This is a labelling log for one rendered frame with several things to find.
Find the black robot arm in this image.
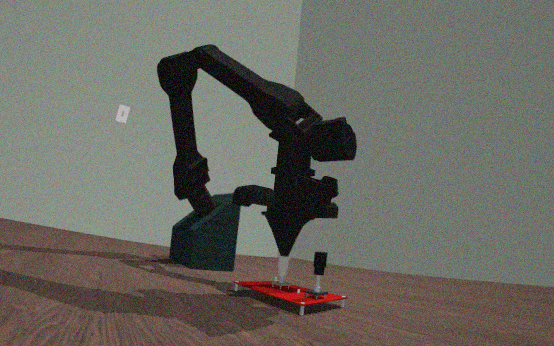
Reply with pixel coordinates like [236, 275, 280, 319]
[157, 45, 357, 218]

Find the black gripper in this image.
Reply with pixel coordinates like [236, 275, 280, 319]
[232, 158, 338, 257]

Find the red circuit board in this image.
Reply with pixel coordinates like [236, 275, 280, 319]
[232, 252, 348, 316]

